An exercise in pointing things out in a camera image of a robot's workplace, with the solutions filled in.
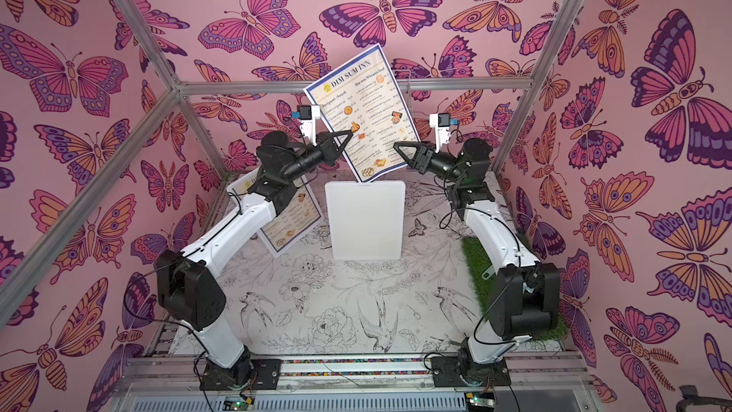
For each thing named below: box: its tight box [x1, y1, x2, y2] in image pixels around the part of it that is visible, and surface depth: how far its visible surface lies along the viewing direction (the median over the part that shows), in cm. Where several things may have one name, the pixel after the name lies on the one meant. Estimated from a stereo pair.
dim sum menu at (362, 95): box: [303, 42, 419, 184], surface depth 71 cm
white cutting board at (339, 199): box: [325, 180, 353, 261], surface depth 86 cm
